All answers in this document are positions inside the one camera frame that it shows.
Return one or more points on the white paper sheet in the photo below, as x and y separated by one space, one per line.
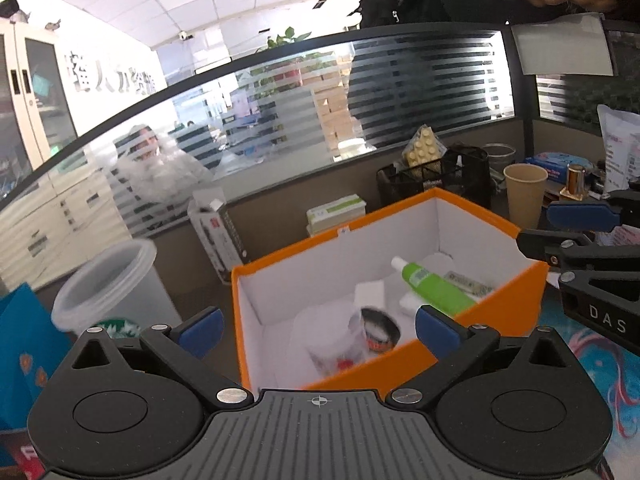
565 45

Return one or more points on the printed blue red mouse mat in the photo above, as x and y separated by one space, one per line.
620 380

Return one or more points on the green tube white cap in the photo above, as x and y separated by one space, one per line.
435 287

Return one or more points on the white plastic bag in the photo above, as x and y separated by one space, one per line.
622 150

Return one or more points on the striped glass desk partition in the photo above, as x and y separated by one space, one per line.
280 125

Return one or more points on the blue paper bag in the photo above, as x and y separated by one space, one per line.
25 350

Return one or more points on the black mesh desk organizer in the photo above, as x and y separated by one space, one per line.
465 175

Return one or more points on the grey round container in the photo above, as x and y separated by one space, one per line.
500 157

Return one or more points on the grey printed card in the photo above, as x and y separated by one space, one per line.
467 281

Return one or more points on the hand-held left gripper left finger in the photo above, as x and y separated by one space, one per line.
200 332

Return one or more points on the ceiling security camera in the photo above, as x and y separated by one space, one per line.
186 36

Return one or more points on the small white packet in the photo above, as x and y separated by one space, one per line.
411 304

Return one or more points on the green potted plant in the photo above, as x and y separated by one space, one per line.
285 40

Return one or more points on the gold cap perfume bottle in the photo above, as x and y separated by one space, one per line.
575 180

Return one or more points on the tape roll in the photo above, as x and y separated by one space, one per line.
382 332

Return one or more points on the orange cardboard box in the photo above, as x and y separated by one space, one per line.
510 287

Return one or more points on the yellow pill blister pack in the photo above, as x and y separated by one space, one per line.
424 147

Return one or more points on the white round container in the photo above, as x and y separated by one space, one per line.
325 340

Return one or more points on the blue flat box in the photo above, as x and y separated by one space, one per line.
550 162

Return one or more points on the black white pen box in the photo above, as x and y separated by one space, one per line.
220 235

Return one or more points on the small white box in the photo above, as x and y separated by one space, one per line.
371 294

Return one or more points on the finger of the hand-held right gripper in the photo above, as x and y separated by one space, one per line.
545 247
580 216

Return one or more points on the white green flat box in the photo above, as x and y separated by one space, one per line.
335 212

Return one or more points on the white glass door cabinet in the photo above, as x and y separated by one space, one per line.
40 100

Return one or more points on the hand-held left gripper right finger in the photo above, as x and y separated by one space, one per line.
440 332

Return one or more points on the beige paper cup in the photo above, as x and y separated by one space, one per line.
524 195

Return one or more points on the translucent plastic cup green logo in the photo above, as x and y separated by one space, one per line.
140 290

